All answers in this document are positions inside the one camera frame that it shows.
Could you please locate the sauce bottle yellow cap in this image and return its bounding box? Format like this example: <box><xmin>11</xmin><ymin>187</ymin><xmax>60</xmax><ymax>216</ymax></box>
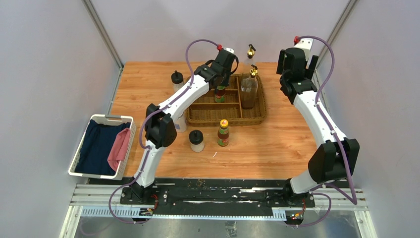
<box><xmin>214</xmin><ymin>86</ymin><xmax>226</xmax><ymax>103</ymax></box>
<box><xmin>217</xmin><ymin>119</ymin><xmax>229</xmax><ymax>146</ymax></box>

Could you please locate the oil bottle with brown residue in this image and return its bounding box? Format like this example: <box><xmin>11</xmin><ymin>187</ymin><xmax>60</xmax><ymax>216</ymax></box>
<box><xmin>240</xmin><ymin>64</ymin><xmax>258</xmax><ymax>109</ymax></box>

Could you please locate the clear oil bottle gold spout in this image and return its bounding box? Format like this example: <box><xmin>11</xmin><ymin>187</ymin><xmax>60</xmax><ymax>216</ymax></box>
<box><xmin>242</xmin><ymin>44</ymin><xmax>256</xmax><ymax>74</ymax></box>

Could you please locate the silver-lid shaker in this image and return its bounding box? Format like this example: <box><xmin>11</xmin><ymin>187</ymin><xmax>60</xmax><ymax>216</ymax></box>
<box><xmin>174</xmin><ymin>113</ymin><xmax>187</xmax><ymax>133</ymax></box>

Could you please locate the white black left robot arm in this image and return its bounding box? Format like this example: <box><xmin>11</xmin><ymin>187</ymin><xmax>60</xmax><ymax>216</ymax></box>
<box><xmin>129</xmin><ymin>48</ymin><xmax>238</xmax><ymax>205</ymax></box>

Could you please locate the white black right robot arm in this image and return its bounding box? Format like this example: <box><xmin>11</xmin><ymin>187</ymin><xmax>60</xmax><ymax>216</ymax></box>
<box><xmin>276</xmin><ymin>47</ymin><xmax>360</xmax><ymax>207</ymax></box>

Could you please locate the black-lid spice jar rear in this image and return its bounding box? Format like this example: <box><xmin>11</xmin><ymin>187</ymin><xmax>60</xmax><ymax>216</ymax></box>
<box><xmin>171</xmin><ymin>70</ymin><xmax>184</xmax><ymax>92</ymax></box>

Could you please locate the black-lid spice jar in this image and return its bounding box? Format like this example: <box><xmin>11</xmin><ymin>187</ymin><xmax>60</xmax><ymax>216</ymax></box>
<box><xmin>171</xmin><ymin>70</ymin><xmax>184</xmax><ymax>92</ymax></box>
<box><xmin>189</xmin><ymin>129</ymin><xmax>205</xmax><ymax>152</ymax></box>

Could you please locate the wicker divided tray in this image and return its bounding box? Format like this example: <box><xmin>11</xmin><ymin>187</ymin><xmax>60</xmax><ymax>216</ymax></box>
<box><xmin>184</xmin><ymin>74</ymin><xmax>267</xmax><ymax>127</ymax></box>

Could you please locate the black-lid spice jar front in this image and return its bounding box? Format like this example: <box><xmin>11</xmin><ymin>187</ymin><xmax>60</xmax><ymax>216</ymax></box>
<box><xmin>189</xmin><ymin>129</ymin><xmax>205</xmax><ymax>152</ymax></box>

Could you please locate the white laundry basket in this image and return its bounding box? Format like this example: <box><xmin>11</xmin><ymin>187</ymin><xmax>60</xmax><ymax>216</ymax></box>
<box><xmin>68</xmin><ymin>114</ymin><xmax>136</xmax><ymax>180</ymax></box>

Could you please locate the pink cloth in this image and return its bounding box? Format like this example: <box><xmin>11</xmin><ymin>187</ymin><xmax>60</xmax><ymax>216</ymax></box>
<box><xmin>107</xmin><ymin>128</ymin><xmax>131</xmax><ymax>172</ymax></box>

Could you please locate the navy blue cloth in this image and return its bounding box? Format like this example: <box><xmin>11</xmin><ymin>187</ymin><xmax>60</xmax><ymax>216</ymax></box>
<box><xmin>74</xmin><ymin>119</ymin><xmax>131</xmax><ymax>176</ymax></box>

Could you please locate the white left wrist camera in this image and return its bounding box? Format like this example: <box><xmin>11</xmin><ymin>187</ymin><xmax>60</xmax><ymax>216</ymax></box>
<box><xmin>216</xmin><ymin>44</ymin><xmax>234</xmax><ymax>54</ymax></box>

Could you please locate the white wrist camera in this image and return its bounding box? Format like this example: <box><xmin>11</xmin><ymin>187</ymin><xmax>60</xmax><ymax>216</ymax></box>
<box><xmin>216</xmin><ymin>44</ymin><xmax>234</xmax><ymax>54</ymax></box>
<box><xmin>293</xmin><ymin>36</ymin><xmax>313</xmax><ymax>61</ymax></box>

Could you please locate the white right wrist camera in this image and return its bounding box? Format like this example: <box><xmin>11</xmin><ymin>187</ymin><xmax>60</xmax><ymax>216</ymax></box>
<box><xmin>293</xmin><ymin>36</ymin><xmax>313</xmax><ymax>61</ymax></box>

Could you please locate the aluminium frame post right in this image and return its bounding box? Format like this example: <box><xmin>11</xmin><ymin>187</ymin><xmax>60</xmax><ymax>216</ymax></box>
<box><xmin>317</xmin><ymin>0</ymin><xmax>359</xmax><ymax>66</ymax></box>

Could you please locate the aluminium frame post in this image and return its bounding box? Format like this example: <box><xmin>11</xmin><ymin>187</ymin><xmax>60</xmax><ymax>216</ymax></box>
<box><xmin>317</xmin><ymin>0</ymin><xmax>359</xmax><ymax>66</ymax></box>
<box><xmin>82</xmin><ymin>0</ymin><xmax>124</xmax><ymax>70</ymax></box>

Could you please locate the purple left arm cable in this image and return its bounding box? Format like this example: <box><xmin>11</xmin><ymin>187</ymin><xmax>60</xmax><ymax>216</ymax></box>
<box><xmin>108</xmin><ymin>39</ymin><xmax>220</xmax><ymax>225</ymax></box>

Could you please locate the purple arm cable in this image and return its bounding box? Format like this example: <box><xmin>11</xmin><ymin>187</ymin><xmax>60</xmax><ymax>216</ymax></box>
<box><xmin>108</xmin><ymin>39</ymin><xmax>220</xmax><ymax>225</ymax></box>
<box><xmin>295</xmin><ymin>35</ymin><xmax>358</xmax><ymax>229</ymax></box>

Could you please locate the aluminium frame post left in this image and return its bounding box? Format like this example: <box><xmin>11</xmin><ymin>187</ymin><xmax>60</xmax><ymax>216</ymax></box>
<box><xmin>82</xmin><ymin>0</ymin><xmax>124</xmax><ymax>70</ymax></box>

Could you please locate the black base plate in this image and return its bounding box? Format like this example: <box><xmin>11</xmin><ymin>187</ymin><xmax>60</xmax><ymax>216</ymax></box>
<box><xmin>119</xmin><ymin>178</ymin><xmax>315</xmax><ymax>218</ymax></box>

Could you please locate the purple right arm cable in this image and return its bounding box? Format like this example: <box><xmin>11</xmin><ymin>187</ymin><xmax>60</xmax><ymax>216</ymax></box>
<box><xmin>295</xmin><ymin>35</ymin><xmax>358</xmax><ymax>229</ymax></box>

